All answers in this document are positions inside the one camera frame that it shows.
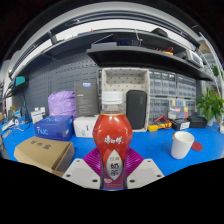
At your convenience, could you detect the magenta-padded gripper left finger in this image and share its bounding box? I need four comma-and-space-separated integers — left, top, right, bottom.
62, 147, 102, 190

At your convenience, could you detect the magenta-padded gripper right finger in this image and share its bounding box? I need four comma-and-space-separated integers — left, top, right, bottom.
123, 147, 165, 190

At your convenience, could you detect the red drink bottle white cap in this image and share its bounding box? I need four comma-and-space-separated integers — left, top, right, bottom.
92, 91, 134, 191

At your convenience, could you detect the brown cardboard box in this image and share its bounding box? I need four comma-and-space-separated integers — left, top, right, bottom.
13, 135, 76, 178

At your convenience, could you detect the white paper cup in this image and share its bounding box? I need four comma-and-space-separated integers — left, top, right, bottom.
170, 130, 195, 160

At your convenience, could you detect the white small box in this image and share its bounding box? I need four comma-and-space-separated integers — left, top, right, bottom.
73, 114, 100, 139

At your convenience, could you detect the yellow multimeter with red leads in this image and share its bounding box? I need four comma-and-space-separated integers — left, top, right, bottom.
147, 115, 173, 133

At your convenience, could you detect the blue carton box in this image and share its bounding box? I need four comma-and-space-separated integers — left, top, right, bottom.
33, 115, 75, 142

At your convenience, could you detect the black box with white label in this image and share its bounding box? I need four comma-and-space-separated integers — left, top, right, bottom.
171, 118, 191, 131

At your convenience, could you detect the grey small parts drawer cabinet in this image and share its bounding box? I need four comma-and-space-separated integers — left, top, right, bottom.
148, 97, 170, 123
176, 73, 198, 100
187, 99, 198, 116
149, 69, 177, 98

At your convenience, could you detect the purple plastic bag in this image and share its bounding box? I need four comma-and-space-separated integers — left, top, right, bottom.
47, 90, 77, 118

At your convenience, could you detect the white small carton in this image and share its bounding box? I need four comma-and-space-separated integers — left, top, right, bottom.
30, 107, 47, 124

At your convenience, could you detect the clear box of coloured parts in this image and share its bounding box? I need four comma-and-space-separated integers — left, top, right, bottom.
168, 98, 190, 120

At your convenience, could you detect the dark grey upright box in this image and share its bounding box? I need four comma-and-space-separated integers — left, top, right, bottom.
73, 82, 100, 118

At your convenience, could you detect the black flat case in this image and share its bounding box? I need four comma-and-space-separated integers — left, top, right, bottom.
188, 115, 208, 129

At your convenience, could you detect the green potted plant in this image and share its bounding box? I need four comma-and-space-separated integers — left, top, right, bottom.
195, 87, 224, 127

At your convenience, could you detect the beige perforated bin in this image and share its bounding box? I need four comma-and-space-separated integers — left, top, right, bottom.
100, 67, 152, 133

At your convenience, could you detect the teal box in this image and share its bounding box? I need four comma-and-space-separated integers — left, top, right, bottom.
13, 75, 27, 88

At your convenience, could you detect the white shelf unit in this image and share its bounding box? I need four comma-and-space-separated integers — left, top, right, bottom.
198, 31, 224, 101

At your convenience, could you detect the black rounded device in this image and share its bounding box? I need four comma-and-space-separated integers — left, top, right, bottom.
150, 27, 169, 38

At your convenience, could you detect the black wall shelf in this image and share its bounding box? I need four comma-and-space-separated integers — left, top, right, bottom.
85, 43, 214, 82
41, 28, 201, 61

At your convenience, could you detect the yellow tool with red wire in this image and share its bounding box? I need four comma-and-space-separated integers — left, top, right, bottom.
161, 46, 175, 56

